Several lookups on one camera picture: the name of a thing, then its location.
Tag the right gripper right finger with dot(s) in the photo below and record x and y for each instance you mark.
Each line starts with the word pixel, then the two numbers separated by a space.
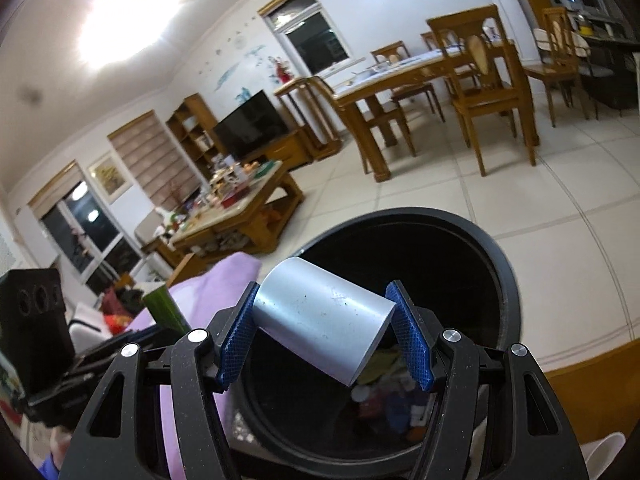
pixel 528 435

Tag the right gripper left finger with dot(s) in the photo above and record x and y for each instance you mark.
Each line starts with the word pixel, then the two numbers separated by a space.
pixel 121 433

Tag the silver cylindrical can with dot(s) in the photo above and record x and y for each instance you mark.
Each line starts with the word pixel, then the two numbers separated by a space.
pixel 327 321

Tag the black trash bin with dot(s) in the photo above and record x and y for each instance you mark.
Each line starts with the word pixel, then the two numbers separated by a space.
pixel 375 426

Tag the purple tablecloth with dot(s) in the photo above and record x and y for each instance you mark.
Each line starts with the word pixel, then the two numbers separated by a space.
pixel 199 299

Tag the wooden coffee table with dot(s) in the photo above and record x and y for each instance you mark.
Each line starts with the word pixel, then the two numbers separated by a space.
pixel 253 224

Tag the wooden bookshelf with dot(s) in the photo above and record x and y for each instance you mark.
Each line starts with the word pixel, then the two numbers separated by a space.
pixel 192 124

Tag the black television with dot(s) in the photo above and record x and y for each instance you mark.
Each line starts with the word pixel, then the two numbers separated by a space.
pixel 252 125

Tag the wooden dining chair near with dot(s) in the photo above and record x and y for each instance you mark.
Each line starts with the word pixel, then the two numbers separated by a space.
pixel 486 75

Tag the tall wooden plant stand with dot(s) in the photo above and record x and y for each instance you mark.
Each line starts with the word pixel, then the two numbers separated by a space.
pixel 310 120

